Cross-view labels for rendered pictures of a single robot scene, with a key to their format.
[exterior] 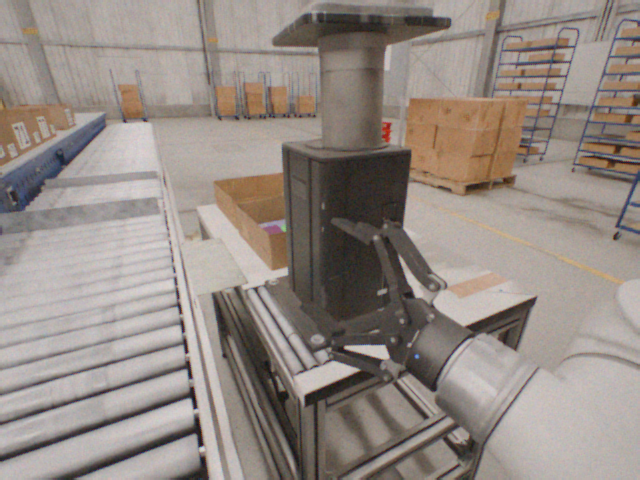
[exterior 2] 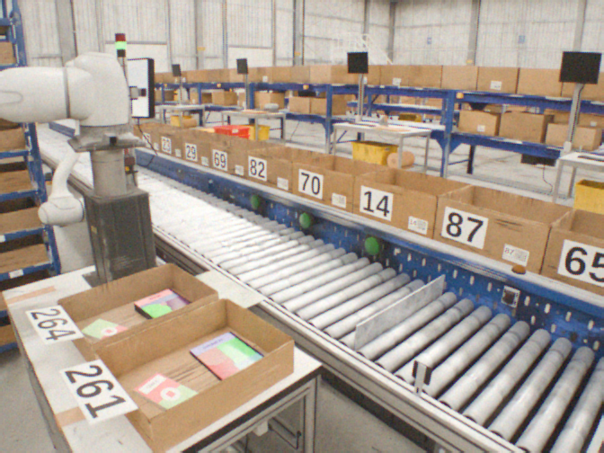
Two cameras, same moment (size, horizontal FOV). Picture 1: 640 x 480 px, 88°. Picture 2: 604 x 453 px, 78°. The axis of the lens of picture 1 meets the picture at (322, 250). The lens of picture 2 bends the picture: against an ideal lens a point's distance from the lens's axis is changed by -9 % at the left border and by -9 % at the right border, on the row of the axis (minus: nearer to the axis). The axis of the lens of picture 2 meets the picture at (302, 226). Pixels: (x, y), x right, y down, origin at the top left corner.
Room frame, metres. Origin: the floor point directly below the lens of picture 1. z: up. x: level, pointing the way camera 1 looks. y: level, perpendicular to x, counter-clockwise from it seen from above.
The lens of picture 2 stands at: (2.04, 0.20, 1.43)
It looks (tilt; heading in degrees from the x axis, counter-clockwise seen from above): 20 degrees down; 163
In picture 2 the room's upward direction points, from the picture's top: 1 degrees clockwise
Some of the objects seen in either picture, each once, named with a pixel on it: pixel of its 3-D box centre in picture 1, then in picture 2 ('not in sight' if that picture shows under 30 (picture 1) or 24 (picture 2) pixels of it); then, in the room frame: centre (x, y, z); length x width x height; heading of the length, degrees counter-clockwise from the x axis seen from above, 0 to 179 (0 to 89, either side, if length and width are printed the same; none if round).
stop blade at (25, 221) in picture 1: (86, 217); (404, 309); (1.09, 0.82, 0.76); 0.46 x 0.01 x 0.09; 115
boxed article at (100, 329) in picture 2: not in sight; (110, 333); (1.00, -0.05, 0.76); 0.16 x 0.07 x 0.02; 53
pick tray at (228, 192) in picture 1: (273, 195); (196, 363); (1.23, 0.19, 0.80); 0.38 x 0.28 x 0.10; 119
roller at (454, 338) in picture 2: not in sight; (448, 342); (1.24, 0.89, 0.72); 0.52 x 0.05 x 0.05; 115
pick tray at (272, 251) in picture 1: (311, 222); (138, 311); (0.95, 0.03, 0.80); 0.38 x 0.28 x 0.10; 120
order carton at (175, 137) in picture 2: not in sight; (188, 144); (-1.16, 0.25, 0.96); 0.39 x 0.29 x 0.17; 25
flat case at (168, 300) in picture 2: (283, 233); (168, 307); (0.91, 0.12, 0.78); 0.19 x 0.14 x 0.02; 32
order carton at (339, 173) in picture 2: not in sight; (341, 182); (0.26, 0.93, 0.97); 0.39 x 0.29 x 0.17; 25
